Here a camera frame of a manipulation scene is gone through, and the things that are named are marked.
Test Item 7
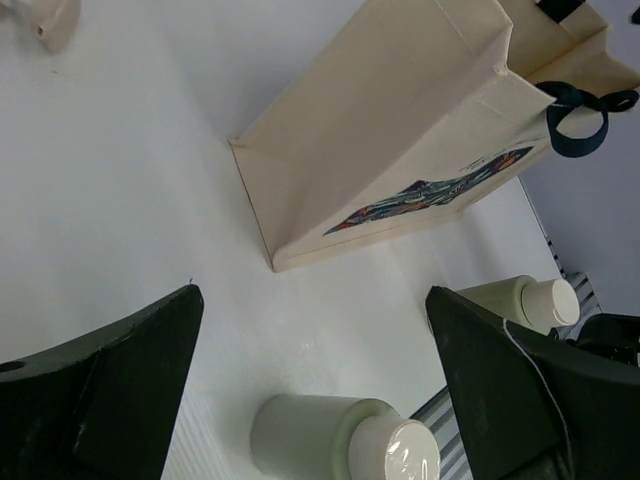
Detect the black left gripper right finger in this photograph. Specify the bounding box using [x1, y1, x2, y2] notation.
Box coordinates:
[425, 287, 639, 479]

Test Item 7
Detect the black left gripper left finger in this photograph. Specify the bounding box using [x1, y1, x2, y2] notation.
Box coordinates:
[1, 284, 204, 479]

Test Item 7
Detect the pale green bottle white cap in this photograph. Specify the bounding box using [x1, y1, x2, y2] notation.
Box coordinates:
[250, 394, 441, 479]

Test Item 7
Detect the cream canvas tote bag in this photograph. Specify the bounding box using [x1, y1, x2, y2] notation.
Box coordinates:
[232, 1, 639, 272]

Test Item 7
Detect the beige pump bottle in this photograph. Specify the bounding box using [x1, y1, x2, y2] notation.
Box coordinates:
[1, 0, 82, 54]

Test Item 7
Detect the front aluminium mounting rail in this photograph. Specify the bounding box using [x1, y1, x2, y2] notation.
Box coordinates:
[411, 387, 473, 480]

